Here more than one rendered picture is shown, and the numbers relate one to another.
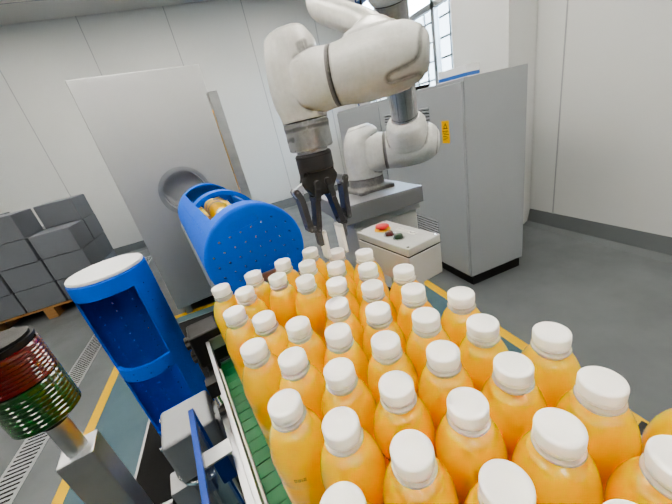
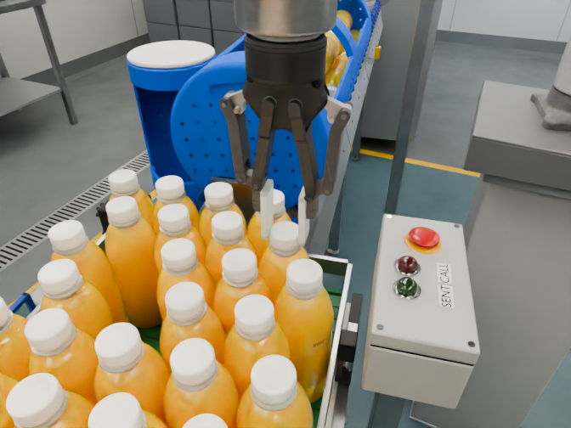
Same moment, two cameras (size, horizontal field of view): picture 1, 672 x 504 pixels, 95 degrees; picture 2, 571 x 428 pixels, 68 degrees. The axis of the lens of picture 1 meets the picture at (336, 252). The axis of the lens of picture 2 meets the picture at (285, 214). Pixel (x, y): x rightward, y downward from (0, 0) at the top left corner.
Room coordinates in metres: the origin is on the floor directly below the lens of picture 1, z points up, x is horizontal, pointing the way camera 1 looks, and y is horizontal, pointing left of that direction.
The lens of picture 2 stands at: (0.35, -0.26, 1.43)
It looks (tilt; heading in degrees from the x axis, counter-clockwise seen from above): 36 degrees down; 39
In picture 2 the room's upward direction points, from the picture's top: straight up
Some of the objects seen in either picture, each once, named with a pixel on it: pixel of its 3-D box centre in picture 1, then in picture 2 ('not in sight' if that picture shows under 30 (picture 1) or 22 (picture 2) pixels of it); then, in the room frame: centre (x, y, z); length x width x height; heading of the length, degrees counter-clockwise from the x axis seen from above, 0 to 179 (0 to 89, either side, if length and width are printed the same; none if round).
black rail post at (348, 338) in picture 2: not in sight; (346, 356); (0.67, -0.10, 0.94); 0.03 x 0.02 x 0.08; 26
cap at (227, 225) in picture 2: (308, 268); (228, 228); (0.63, 0.07, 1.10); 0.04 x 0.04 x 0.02
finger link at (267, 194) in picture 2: (324, 244); (267, 210); (0.66, 0.02, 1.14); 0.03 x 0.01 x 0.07; 25
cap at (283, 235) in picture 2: (336, 255); (285, 239); (0.66, 0.00, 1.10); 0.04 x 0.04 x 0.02
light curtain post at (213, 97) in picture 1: (253, 217); (416, 58); (2.27, 0.54, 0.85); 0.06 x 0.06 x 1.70; 26
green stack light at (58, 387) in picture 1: (35, 397); not in sight; (0.28, 0.35, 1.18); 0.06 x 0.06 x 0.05
